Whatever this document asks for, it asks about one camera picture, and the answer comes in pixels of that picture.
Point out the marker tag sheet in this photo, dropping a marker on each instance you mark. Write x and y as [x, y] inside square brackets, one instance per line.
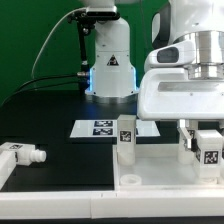
[108, 128]

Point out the white square table top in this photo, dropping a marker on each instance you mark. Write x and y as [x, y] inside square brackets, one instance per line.
[156, 167]

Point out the black camera stand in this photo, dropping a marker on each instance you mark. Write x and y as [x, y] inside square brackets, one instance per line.
[85, 24]

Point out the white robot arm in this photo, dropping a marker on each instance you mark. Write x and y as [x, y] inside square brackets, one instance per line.
[199, 21]

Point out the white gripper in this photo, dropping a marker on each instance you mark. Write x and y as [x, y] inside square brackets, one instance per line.
[167, 93]

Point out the white front fence bar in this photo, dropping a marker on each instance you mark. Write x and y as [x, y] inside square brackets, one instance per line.
[111, 204]

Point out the white left fence bar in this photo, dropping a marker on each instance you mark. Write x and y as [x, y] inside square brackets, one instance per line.
[7, 165]

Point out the white fence bar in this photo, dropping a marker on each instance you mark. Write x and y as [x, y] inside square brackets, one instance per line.
[7, 165]
[111, 204]

